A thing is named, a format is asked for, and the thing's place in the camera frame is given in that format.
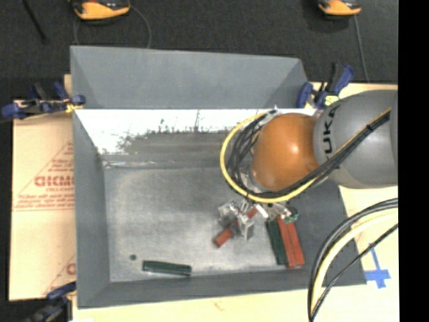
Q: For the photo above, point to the grey metal bin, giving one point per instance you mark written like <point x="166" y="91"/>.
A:
<point x="161" y="213"/>

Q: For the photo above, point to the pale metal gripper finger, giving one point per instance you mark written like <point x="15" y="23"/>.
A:
<point x="248" y="226"/>
<point x="229" y="213"/>

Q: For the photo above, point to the brown cardboard board, red print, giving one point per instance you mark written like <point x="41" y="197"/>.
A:
<point x="40" y="213"/>

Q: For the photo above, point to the red-brown block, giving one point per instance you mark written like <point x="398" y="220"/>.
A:
<point x="285" y="243"/>
<point x="224" y="237"/>
<point x="297" y="247"/>

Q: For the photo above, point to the dark green flat block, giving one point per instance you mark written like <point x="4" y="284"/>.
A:
<point x="275" y="243"/>
<point x="167" y="268"/>

